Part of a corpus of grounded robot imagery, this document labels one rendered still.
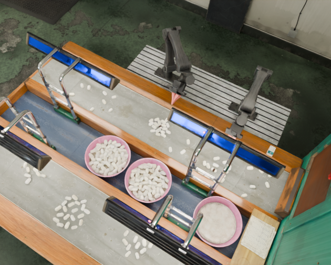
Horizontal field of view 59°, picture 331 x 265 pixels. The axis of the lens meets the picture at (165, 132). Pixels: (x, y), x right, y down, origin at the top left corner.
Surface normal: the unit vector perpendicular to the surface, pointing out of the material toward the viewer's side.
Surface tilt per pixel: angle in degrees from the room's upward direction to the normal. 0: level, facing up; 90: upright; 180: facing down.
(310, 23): 90
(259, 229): 0
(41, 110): 0
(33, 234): 0
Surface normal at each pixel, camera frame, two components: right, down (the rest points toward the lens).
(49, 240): 0.06, -0.49
